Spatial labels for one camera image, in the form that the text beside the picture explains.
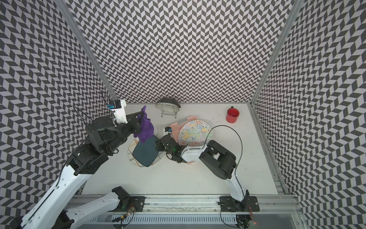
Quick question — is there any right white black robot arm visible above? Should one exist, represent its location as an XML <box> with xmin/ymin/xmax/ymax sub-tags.
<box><xmin>156</xmin><ymin>134</ymin><xmax>252</xmax><ymax>212</ymax></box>

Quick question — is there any round mirror on wire stand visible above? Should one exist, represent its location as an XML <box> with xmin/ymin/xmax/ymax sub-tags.
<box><xmin>155</xmin><ymin>97</ymin><xmax>181</xmax><ymax>118</ymax></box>

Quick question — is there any aluminium front rail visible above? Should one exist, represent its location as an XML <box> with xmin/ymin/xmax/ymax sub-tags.
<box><xmin>64</xmin><ymin>194</ymin><xmax>301</xmax><ymax>215</ymax></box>

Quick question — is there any dark teal square plate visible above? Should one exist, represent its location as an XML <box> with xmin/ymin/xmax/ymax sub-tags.
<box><xmin>132</xmin><ymin>135</ymin><xmax>162</xmax><ymax>168</ymax></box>

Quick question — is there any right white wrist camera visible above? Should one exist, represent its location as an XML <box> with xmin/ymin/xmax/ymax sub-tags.
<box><xmin>164</xmin><ymin>127</ymin><xmax>172</xmax><ymax>136</ymax></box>

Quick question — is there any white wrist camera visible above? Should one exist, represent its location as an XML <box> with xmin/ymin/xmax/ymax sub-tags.
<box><xmin>164</xmin><ymin>127</ymin><xmax>172</xmax><ymax>136</ymax></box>
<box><xmin>107</xmin><ymin>99</ymin><xmax>128</xmax><ymax>124</ymax></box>

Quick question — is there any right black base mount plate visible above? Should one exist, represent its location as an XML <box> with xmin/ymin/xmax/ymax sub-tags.
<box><xmin>218</xmin><ymin>196</ymin><xmax>260</xmax><ymax>212</ymax></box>

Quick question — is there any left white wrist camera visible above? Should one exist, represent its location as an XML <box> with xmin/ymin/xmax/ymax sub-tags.
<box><xmin>107</xmin><ymin>99</ymin><xmax>128</xmax><ymax>124</ymax></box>

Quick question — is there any white plaid round plate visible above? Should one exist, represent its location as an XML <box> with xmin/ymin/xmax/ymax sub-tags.
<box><xmin>127</xmin><ymin>134</ymin><xmax>166</xmax><ymax>169</ymax></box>

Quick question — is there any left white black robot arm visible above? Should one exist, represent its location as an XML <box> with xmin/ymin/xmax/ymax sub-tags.
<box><xmin>10</xmin><ymin>108</ymin><xmax>145</xmax><ymax>229</ymax></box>

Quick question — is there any red mug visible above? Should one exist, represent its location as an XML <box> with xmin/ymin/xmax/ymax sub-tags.
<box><xmin>226</xmin><ymin>106</ymin><xmax>240</xmax><ymax>123</ymax></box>

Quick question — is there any colourful speckled round plate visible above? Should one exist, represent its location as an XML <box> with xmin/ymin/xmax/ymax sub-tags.
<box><xmin>178</xmin><ymin>120</ymin><xmax>214</xmax><ymax>147</ymax></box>

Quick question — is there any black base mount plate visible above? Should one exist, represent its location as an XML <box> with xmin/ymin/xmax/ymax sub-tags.
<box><xmin>111</xmin><ymin>196</ymin><xmax>146</xmax><ymax>213</ymax></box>
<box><xmin>218</xmin><ymin>196</ymin><xmax>260</xmax><ymax>212</ymax></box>

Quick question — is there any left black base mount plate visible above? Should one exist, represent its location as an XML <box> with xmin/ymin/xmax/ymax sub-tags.
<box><xmin>111</xmin><ymin>196</ymin><xmax>146</xmax><ymax>213</ymax></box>

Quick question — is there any purple cloth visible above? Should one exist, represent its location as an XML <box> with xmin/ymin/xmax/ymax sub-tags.
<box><xmin>134</xmin><ymin>106</ymin><xmax>154</xmax><ymax>143</ymax></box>

